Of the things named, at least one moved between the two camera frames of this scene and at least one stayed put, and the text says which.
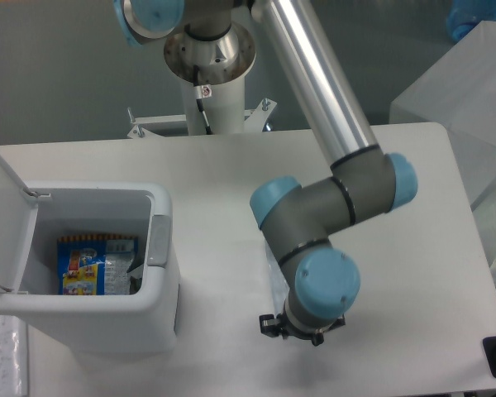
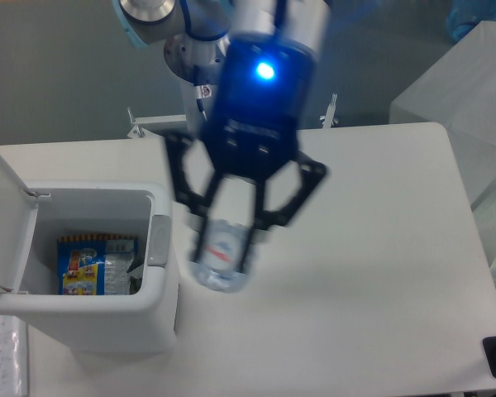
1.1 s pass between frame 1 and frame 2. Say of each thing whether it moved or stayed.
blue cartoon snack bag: stayed
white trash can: stayed
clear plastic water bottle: moved
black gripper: moved
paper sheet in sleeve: stayed
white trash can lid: stayed
